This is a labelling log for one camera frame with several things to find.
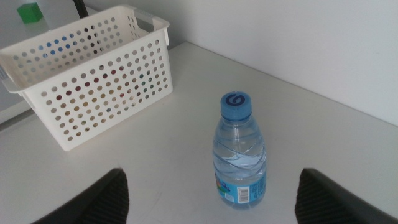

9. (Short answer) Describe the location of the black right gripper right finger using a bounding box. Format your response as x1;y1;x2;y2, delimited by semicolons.
294;168;398;224

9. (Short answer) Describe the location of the clear water bottle blue cap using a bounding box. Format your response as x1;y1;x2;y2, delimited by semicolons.
212;91;267;210

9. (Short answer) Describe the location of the white perforated plastic basket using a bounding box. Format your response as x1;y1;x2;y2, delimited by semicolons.
0;4;174;152

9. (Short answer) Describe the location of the black pole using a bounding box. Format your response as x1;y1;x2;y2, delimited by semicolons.
73;0;90;19

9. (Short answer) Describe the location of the green cube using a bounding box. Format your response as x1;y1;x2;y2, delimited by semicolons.
16;2;44;25

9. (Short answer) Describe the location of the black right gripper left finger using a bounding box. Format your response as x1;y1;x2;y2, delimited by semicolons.
30;167;130;224

